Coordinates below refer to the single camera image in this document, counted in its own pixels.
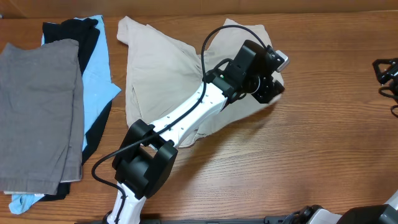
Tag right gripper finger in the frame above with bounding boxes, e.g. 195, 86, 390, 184
376, 70, 392, 85
373, 58, 397, 75

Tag beige shorts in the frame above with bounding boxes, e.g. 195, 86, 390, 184
116, 16, 284, 148

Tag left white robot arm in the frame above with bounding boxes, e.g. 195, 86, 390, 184
103, 40, 289, 223

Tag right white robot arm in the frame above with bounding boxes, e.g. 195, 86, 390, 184
282, 58, 397, 224

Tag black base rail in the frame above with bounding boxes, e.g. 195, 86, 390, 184
77, 215, 296, 224

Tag light blue garment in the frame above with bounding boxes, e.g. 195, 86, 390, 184
9, 15, 121, 215

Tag grey shorts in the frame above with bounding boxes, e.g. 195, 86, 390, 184
1, 39, 84, 195

